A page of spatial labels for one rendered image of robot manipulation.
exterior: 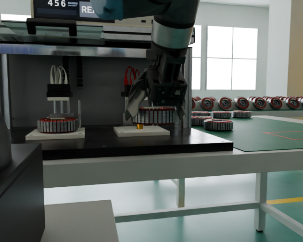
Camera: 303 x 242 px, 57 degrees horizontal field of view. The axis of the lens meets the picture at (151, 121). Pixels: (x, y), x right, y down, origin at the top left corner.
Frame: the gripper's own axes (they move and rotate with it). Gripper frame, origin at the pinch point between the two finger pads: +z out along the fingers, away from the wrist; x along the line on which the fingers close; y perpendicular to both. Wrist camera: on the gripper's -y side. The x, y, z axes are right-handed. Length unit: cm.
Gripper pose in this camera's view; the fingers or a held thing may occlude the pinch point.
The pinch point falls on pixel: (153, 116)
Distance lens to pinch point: 67.6
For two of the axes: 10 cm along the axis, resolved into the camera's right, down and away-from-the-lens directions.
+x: 9.7, -0.2, 2.2
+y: 1.8, 6.4, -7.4
